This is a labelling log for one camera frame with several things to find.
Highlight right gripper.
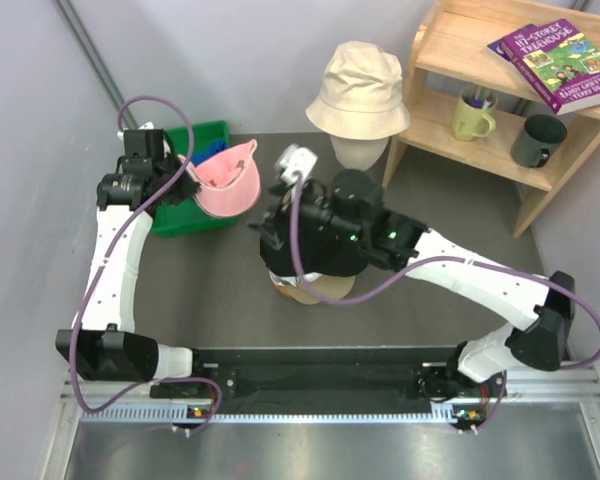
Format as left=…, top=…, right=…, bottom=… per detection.
left=247, top=177, right=365, bottom=250

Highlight black cap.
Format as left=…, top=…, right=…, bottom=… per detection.
left=259, top=218, right=368, bottom=277

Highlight pink white baseball cap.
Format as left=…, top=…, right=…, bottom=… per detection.
left=177, top=139, right=261, bottom=218

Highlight cream bucket hat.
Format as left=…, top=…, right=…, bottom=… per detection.
left=306, top=41, right=411, bottom=141

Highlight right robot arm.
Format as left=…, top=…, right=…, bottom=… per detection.
left=250, top=170, right=575, bottom=396

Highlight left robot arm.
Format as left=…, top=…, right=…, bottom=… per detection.
left=55, top=123, right=207, bottom=397

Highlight blue item in bin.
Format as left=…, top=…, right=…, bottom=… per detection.
left=191, top=139, right=229, bottom=166

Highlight green plastic bin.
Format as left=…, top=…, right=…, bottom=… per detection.
left=151, top=120, right=238, bottom=238

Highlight wooden mushroom hat stand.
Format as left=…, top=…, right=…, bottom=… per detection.
left=272, top=281, right=298, bottom=300

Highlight cream mannequin head stand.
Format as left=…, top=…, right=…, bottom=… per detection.
left=330, top=135, right=389, bottom=171

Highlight wooden shelf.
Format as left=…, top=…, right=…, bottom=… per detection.
left=382, top=0, right=600, bottom=238

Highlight light green mug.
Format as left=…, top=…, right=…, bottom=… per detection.
left=451, top=84, right=497, bottom=141

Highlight pens in mug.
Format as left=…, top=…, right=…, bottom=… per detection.
left=467, top=85, right=495, bottom=110

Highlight dark grey mug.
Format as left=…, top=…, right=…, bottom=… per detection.
left=510, top=114, right=568, bottom=168

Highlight purple treehouse book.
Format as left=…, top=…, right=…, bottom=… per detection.
left=501, top=19, right=600, bottom=115

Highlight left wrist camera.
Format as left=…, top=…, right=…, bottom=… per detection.
left=117, top=121, right=155, bottom=140

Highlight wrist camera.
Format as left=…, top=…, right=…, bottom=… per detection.
left=117, top=121, right=155, bottom=140
left=274, top=144, right=318, bottom=185

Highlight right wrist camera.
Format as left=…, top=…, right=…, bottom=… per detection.
left=274, top=144, right=318, bottom=185

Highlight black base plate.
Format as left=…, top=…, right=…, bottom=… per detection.
left=149, top=344, right=571, bottom=415

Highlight aluminium rail frame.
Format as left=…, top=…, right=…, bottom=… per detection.
left=43, top=367, right=600, bottom=479

